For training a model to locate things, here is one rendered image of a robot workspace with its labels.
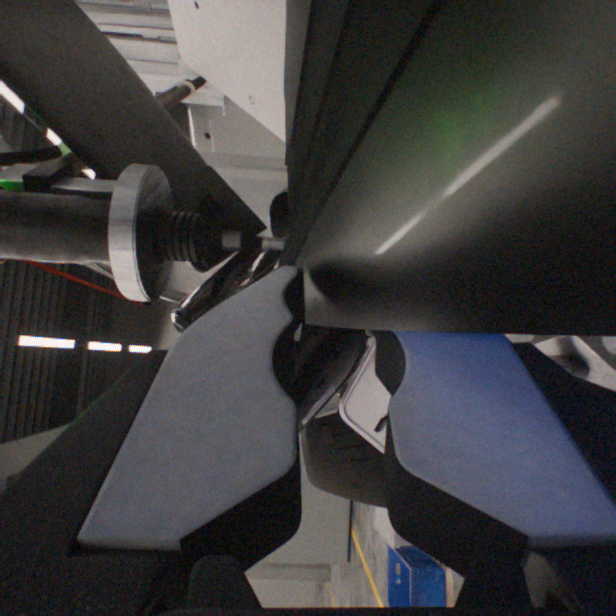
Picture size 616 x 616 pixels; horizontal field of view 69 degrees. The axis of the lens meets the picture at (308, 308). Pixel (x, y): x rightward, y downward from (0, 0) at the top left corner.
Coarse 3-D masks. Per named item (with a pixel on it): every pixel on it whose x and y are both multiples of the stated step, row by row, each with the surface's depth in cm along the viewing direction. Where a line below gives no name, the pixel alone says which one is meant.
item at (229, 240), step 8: (224, 232) 23; (232, 232) 23; (240, 232) 23; (208, 240) 23; (216, 240) 23; (224, 240) 23; (232, 240) 23; (240, 240) 23; (248, 240) 23; (256, 240) 23; (264, 240) 23; (272, 240) 24; (280, 240) 24; (224, 248) 23; (232, 248) 23; (240, 248) 23; (256, 248) 24; (264, 248) 24; (272, 248) 24; (280, 248) 24
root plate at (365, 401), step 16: (368, 352) 29; (368, 368) 29; (352, 384) 30; (368, 384) 29; (352, 400) 30; (368, 400) 29; (384, 400) 29; (352, 416) 30; (368, 416) 29; (384, 416) 29; (368, 432) 29; (384, 432) 29
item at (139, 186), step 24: (24, 168) 26; (48, 168) 25; (72, 168) 26; (144, 168) 22; (48, 192) 24; (72, 192) 24; (96, 192) 24; (120, 192) 20; (144, 192) 21; (168, 192) 25; (120, 216) 20; (144, 216) 21; (120, 240) 20; (144, 240) 21; (120, 264) 21; (144, 264) 22; (168, 264) 26; (120, 288) 22; (144, 288) 22
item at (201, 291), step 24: (240, 264) 29; (264, 264) 28; (216, 288) 28; (240, 288) 27; (192, 312) 27; (312, 336) 27; (336, 336) 27; (360, 336) 29; (312, 360) 27; (336, 360) 28; (360, 360) 30; (312, 384) 27; (336, 384) 29
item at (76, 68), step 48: (0, 0) 27; (48, 0) 32; (0, 48) 24; (48, 48) 28; (96, 48) 34; (48, 96) 26; (96, 96) 30; (144, 96) 35; (96, 144) 27; (144, 144) 31
